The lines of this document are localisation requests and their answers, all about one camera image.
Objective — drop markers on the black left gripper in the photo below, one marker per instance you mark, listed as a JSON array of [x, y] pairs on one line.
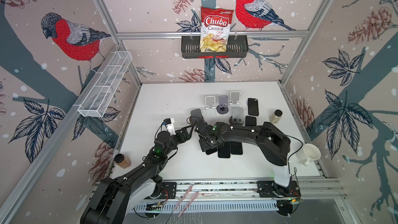
[[186, 136]]

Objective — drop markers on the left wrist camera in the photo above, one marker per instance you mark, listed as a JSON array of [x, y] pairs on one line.
[[169, 124]]

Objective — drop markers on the round wooden phone stand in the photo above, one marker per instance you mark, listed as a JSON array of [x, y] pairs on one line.
[[237, 118]]

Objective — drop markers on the black wall basket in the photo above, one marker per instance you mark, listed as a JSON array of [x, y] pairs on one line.
[[237, 47]]

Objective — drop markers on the green phone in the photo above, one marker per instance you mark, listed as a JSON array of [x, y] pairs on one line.
[[250, 121]]

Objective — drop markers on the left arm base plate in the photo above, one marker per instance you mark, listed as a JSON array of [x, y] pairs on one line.
[[167, 191]]

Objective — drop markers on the white wire mesh basket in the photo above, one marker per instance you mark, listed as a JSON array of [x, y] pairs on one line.
[[99, 97]]

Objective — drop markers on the white phone stand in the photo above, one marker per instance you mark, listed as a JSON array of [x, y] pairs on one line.
[[210, 102], [235, 98]]

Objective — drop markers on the small glass jar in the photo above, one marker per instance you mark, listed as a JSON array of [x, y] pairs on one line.
[[276, 116]]

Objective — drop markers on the white mug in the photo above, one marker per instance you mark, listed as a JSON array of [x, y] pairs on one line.
[[308, 154]]

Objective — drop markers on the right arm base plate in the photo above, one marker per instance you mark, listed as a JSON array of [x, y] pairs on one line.
[[269, 189]]

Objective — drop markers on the brown bottle at left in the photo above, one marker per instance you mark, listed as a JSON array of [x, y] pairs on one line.
[[122, 161]]

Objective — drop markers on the red cassava chips bag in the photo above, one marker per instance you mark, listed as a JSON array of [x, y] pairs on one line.
[[215, 29]]

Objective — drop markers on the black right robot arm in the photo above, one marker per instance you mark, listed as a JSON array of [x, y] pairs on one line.
[[274, 145]]

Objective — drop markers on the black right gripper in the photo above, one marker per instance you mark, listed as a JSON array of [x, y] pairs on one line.
[[201, 145]]

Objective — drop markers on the black phone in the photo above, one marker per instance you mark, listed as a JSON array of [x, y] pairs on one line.
[[253, 107], [211, 151], [236, 148], [224, 152]]

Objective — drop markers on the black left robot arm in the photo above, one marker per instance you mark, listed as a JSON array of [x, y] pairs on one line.
[[110, 201]]

